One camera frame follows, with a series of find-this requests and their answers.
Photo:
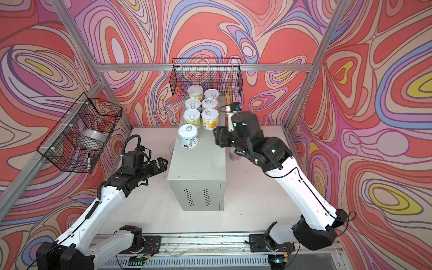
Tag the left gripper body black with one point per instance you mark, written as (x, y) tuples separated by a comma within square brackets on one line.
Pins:
[(147, 171)]

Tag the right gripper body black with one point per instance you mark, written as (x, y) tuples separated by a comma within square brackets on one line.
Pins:
[(230, 139)]

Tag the can row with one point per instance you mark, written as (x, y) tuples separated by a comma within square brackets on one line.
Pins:
[(188, 134), (171, 148), (233, 156), (192, 116), (210, 119)]

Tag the peach labelled can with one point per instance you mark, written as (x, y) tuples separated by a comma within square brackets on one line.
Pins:
[(209, 103)]

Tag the pink labelled can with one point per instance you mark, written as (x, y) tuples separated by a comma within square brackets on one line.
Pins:
[(212, 94)]

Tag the blue white labelled can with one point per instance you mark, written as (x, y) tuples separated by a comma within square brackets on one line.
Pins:
[(193, 104)]

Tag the orange green labelled can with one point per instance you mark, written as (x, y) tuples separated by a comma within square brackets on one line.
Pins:
[(195, 92)]

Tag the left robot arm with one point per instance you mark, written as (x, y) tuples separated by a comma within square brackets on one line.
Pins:
[(72, 250)]

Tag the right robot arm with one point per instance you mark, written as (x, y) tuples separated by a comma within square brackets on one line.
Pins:
[(319, 220)]

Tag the can left row back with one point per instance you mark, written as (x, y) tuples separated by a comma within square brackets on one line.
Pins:
[(171, 148)]

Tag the can right row back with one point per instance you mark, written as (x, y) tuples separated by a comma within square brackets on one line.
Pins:
[(233, 156)]

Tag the grey metal cabinet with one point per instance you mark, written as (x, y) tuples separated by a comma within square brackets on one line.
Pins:
[(197, 175)]

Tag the black marker pen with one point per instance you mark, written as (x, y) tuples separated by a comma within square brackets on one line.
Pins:
[(89, 166)]

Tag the green circuit board left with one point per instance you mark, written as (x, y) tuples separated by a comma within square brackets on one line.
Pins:
[(138, 260)]

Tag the green circuit board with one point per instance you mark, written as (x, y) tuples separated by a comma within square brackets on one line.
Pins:
[(138, 260), (278, 259)]

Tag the green circuit board right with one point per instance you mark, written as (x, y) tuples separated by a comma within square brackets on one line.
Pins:
[(278, 259)]

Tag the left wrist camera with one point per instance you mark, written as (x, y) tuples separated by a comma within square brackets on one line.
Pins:
[(146, 151)]

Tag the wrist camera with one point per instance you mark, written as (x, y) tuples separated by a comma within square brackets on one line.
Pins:
[(231, 110), (146, 151)]

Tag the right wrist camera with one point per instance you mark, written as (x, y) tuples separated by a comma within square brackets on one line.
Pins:
[(231, 110)]

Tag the black wire basket back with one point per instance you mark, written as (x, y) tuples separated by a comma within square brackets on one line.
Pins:
[(221, 73)]

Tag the black wire basket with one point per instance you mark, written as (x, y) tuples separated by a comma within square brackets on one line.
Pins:
[(88, 125), (221, 73)]

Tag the black wire basket left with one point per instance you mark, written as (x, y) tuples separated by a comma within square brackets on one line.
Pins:
[(88, 125)]

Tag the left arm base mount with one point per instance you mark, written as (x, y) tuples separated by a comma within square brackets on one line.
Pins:
[(151, 246)]

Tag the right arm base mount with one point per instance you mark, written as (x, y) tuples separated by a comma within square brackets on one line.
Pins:
[(261, 243)]

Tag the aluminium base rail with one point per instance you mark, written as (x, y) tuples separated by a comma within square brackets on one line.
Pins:
[(224, 251)]

